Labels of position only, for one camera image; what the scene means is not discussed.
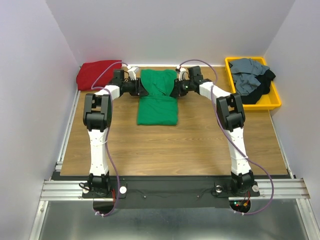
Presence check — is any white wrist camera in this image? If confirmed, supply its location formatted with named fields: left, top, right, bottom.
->
left=175, top=65, right=188, bottom=81
left=126, top=65, right=140, bottom=81

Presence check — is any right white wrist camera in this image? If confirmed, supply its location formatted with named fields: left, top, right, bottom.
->
left=175, top=65, right=188, bottom=81

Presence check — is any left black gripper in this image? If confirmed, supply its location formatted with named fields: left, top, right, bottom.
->
left=121, top=77, right=149, bottom=96

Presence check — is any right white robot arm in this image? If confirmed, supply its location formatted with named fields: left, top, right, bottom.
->
left=171, top=65, right=255, bottom=195

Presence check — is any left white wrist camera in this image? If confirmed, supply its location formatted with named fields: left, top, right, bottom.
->
left=126, top=65, right=140, bottom=81

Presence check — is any yellow plastic bin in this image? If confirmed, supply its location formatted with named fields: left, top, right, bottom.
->
left=224, top=56, right=282, bottom=111

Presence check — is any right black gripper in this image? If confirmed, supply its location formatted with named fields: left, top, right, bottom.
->
left=168, top=77, right=194, bottom=97

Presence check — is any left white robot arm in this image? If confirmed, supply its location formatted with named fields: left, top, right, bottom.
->
left=79, top=66, right=141, bottom=198

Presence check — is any aluminium frame rail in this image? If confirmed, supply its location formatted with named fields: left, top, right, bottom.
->
left=40, top=178, right=310, bottom=201

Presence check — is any grey blue t shirt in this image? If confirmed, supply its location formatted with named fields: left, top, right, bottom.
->
left=228, top=58, right=270, bottom=96

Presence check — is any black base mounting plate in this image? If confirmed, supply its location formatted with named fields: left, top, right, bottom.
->
left=82, top=176, right=260, bottom=212

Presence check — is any black t shirt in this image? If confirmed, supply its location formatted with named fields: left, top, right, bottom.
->
left=236, top=69, right=276, bottom=105

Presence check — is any green t shirt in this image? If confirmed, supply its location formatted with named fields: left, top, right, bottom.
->
left=137, top=69, right=178, bottom=126

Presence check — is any folded red t shirt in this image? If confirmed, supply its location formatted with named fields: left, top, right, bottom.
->
left=75, top=60, right=122, bottom=91

